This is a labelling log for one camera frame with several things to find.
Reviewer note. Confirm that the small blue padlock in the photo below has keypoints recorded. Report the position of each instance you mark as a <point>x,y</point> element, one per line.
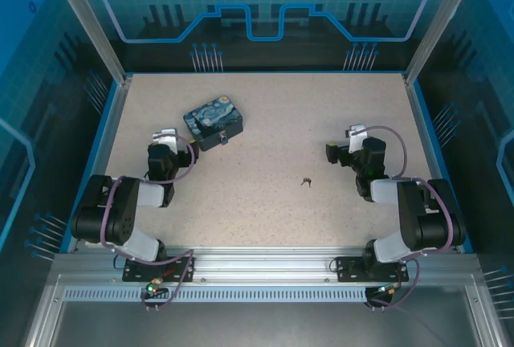
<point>223,139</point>

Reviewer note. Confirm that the starry night print tin box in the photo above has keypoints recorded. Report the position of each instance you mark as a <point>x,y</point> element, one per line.
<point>213,118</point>

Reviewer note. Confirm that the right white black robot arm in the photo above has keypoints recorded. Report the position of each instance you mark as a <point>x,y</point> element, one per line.
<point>421,218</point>

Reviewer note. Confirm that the blue table edge strip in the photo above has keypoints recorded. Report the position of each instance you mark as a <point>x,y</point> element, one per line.
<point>95,150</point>
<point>429,122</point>

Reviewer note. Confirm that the small lit connector board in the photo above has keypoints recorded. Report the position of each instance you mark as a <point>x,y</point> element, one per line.
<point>388,290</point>
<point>152,288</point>

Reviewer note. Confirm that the metal lower tray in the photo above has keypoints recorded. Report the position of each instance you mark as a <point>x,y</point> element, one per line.
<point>261,323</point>

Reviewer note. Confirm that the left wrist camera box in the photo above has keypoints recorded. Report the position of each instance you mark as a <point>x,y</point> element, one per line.
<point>165,138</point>

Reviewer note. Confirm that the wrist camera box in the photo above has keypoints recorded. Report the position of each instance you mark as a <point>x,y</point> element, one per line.
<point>356,134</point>
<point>165,138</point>

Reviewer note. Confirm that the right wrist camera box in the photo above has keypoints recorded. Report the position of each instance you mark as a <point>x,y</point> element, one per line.
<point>356,134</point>

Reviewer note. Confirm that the aluminium side rail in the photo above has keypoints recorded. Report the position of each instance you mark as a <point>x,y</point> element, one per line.
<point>421,122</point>
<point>107,150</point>

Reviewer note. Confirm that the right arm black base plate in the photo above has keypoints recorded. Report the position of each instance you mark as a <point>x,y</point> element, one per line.
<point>349,268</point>

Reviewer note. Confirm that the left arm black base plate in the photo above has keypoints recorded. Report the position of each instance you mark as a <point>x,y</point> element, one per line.
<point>131,274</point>

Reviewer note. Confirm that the long aluminium mounting rail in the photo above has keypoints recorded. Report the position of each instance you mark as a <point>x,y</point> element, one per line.
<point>261,262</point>

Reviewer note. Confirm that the aluminium frame post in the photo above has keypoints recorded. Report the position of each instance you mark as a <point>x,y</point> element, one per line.
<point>437,29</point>
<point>92,29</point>

